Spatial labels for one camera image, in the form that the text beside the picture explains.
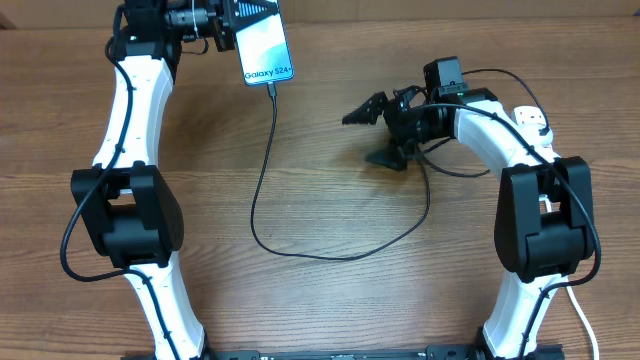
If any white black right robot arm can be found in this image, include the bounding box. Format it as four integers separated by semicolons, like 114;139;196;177
342;57;601;359

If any white power strip cord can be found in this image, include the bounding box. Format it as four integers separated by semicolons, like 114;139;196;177
542;194;601;360

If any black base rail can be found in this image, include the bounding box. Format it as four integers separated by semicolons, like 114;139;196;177
120;343;566;360

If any black charger cable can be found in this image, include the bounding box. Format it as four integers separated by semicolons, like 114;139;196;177
249;68;552;262

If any Samsung Galaxy smartphone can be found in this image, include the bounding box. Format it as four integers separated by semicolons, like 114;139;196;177
236;10;294;86

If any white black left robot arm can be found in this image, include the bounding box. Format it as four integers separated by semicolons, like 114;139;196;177
60;1;280;359

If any white power strip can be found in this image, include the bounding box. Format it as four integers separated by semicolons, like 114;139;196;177
510;106;557;157

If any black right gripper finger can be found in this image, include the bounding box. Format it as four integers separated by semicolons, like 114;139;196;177
342;92;388;125
365;139;414;171

